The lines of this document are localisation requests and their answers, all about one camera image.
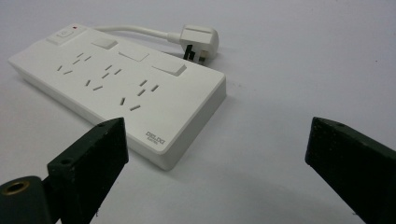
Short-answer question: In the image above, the white power strip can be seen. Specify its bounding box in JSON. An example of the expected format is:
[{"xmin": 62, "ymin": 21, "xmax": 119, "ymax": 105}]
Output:
[{"xmin": 7, "ymin": 22, "xmax": 227, "ymax": 172}]

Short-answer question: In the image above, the white power plug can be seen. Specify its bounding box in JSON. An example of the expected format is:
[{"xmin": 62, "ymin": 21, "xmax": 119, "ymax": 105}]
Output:
[{"xmin": 178, "ymin": 24, "xmax": 219, "ymax": 65}]

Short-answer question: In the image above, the white power cable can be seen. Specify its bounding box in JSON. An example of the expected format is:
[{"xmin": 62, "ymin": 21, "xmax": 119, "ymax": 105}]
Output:
[{"xmin": 93, "ymin": 24, "xmax": 181, "ymax": 44}]

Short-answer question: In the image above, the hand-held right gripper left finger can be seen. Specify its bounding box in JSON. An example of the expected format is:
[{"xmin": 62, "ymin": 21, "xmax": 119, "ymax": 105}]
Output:
[{"xmin": 46, "ymin": 117, "xmax": 130, "ymax": 224}]

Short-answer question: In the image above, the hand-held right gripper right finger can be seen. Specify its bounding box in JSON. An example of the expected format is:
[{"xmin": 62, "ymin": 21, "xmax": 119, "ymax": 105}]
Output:
[{"xmin": 304, "ymin": 116, "xmax": 396, "ymax": 224}]

